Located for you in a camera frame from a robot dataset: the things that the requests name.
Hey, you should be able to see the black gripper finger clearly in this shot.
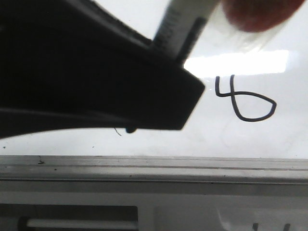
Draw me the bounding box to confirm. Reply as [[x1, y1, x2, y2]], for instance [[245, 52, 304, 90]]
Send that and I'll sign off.
[[0, 0, 205, 138]]

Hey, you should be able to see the white black whiteboard marker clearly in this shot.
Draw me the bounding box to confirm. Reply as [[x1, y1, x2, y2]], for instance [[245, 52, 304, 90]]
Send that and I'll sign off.
[[126, 0, 222, 134]]

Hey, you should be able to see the red ball taped to marker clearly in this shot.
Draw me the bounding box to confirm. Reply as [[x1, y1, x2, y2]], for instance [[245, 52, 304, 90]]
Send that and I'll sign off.
[[221, 0, 305, 33]]

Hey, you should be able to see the white plastic tray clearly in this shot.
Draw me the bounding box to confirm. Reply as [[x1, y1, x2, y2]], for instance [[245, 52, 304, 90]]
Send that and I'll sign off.
[[0, 192, 308, 231]]

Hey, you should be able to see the white whiteboard with aluminium frame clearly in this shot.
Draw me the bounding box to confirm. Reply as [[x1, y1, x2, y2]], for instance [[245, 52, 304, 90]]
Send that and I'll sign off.
[[0, 3, 308, 184]]

